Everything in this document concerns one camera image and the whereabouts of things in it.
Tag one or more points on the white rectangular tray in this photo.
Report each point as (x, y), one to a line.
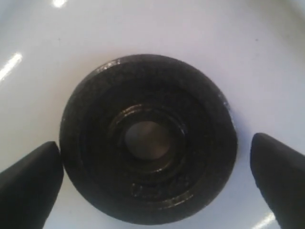
(253, 50)

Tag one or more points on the black weight plate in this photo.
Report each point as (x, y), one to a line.
(148, 139)

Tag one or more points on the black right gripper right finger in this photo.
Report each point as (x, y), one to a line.
(279, 173)

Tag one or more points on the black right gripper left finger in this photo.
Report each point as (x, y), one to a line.
(29, 188)

